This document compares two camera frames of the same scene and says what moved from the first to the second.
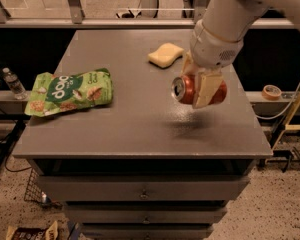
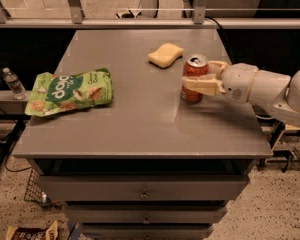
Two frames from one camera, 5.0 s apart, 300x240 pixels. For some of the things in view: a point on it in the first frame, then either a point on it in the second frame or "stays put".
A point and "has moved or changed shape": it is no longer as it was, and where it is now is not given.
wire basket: x=34 y=188 stays put
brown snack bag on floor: x=48 y=233 stays put
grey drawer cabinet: x=144 y=167 stays put
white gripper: x=212 y=49 to x=238 y=83
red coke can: x=184 y=87 has moved or changed shape
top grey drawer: x=104 y=188 stays put
